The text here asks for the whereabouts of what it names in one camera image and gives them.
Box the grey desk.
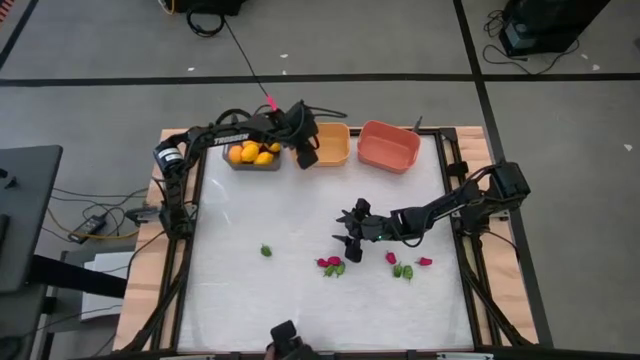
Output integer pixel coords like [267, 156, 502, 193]
[0, 144, 65, 294]

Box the yellow cable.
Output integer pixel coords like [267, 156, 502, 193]
[45, 207, 141, 240]

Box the black power adapter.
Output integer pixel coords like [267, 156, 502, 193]
[67, 213, 109, 245]

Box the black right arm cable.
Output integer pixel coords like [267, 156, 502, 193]
[394, 219, 436, 250]

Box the grey metal clamp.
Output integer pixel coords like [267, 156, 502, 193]
[124, 204, 164, 224]

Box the yellow plastic basket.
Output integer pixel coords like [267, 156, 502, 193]
[291, 122, 352, 168]

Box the black aluminium table frame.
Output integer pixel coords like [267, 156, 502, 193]
[119, 125, 539, 360]

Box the coiled black cable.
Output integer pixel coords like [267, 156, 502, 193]
[185, 7, 226, 39]

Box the white paper stack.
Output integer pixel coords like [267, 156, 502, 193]
[79, 251, 135, 321]

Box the black desk leg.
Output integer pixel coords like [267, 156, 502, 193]
[29, 253, 129, 300]

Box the orange plastic basket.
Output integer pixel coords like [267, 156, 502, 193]
[356, 119, 422, 175]

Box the translucent grey plastic basket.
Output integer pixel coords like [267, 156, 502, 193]
[222, 139, 283, 172]

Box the black equipment base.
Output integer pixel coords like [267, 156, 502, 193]
[172, 0, 247, 16]

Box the black table-level camera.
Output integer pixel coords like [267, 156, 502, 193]
[268, 319, 316, 360]

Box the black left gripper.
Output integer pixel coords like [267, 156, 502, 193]
[289, 101, 320, 171]

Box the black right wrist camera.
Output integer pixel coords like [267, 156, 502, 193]
[366, 213, 390, 234]

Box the light wooden base board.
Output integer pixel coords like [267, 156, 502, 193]
[112, 125, 541, 351]

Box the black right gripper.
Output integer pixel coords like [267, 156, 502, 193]
[332, 198, 399, 264]

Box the black equipment case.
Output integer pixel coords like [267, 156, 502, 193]
[498, 0, 612, 57]

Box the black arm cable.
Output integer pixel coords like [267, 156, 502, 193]
[214, 102, 349, 131]
[394, 219, 436, 250]

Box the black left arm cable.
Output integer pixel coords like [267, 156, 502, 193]
[214, 102, 349, 131]

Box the long black cable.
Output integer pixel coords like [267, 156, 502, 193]
[222, 17, 274, 101]

